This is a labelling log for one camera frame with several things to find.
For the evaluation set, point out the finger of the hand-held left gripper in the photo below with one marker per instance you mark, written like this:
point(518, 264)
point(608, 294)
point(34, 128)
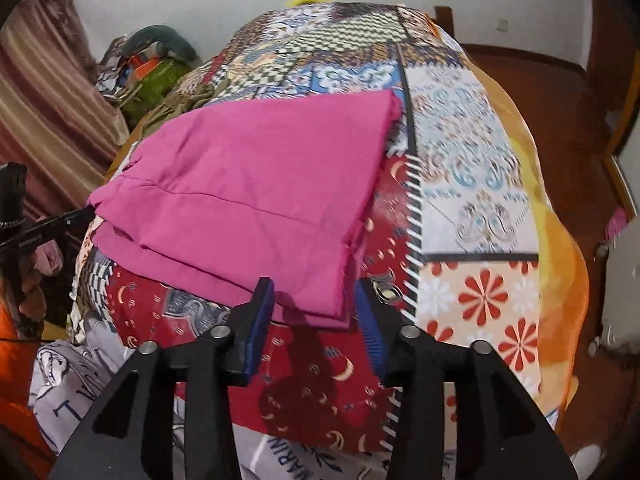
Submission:
point(65, 220)

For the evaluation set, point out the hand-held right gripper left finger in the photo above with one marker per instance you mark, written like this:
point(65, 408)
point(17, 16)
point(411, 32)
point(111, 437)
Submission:
point(262, 310)

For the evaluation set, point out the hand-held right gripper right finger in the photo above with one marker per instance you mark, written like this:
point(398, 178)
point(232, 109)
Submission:
point(371, 330)

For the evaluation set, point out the pink pants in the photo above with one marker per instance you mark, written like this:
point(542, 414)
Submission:
point(240, 185)

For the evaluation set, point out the olive pants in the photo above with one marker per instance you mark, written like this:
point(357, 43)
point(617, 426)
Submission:
point(200, 95)

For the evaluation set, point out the person's left hand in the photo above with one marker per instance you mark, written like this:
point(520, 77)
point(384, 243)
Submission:
point(32, 290)

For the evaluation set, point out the striped brown curtain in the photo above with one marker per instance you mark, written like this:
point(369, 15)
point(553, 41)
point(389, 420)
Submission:
point(45, 110)

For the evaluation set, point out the patterned cloth pile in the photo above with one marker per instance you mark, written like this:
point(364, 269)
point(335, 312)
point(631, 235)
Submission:
point(115, 75)

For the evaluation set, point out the green cloth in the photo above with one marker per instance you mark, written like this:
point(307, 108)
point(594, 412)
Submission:
point(155, 90)

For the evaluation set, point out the white printed sheet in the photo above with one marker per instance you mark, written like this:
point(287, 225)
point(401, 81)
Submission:
point(75, 380)

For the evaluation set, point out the patchwork printed blanket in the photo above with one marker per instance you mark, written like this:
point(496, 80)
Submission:
point(460, 150)

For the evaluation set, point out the teal cloth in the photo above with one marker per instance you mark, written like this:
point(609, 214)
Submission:
point(160, 40)

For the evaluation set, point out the white appliance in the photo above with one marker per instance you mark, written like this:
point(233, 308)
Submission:
point(622, 300)

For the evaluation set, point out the small pink object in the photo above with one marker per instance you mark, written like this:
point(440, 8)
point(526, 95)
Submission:
point(617, 222)

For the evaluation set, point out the wood-framed white panel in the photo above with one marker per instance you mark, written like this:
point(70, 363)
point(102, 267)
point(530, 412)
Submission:
point(622, 160)

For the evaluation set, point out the brown wooden door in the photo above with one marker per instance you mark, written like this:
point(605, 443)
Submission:
point(602, 70)

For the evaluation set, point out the wooden bed post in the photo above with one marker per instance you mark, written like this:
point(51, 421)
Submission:
point(443, 16)

